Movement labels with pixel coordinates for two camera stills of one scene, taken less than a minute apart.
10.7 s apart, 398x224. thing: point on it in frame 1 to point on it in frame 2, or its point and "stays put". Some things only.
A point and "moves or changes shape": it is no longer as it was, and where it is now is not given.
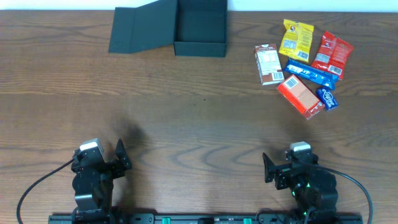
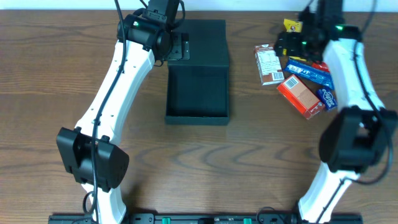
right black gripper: x=280 y=171 to x=288 y=43
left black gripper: x=119 y=170 to x=175 y=53
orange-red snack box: x=300 y=97 stays put
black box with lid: x=196 y=28 moves or changes shape
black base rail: x=204 y=219 stays put
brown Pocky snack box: x=268 y=62 stays put
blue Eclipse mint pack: x=326 y=96 stays put
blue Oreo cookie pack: x=312 y=73 stays put
